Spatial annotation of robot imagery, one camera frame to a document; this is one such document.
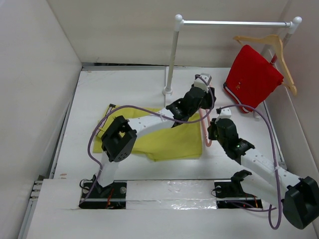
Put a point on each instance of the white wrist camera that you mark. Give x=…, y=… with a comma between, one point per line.
x=224, y=113
x=203, y=81

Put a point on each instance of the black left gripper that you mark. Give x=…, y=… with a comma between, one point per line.
x=208, y=99

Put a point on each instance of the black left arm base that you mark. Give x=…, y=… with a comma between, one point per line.
x=112, y=197

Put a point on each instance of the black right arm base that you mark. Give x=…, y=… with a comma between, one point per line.
x=229, y=196

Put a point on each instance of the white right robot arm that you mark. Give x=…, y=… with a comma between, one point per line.
x=296, y=197

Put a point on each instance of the pink plastic hanger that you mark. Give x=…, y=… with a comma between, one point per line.
x=205, y=123

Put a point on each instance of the red folded shorts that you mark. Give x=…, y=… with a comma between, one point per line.
x=251, y=79

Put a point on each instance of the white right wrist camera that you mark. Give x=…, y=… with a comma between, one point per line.
x=224, y=113

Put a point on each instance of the wooden hanger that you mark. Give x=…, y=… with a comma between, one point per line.
x=277, y=45

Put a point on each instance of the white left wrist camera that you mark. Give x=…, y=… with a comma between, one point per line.
x=203, y=81

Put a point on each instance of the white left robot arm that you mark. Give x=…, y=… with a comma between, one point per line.
x=119, y=138

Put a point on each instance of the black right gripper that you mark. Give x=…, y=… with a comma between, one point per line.
x=211, y=129

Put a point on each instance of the white metal clothes rack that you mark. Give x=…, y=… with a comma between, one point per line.
x=179, y=22

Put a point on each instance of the yellow-green trousers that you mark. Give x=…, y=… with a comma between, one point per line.
x=181, y=142

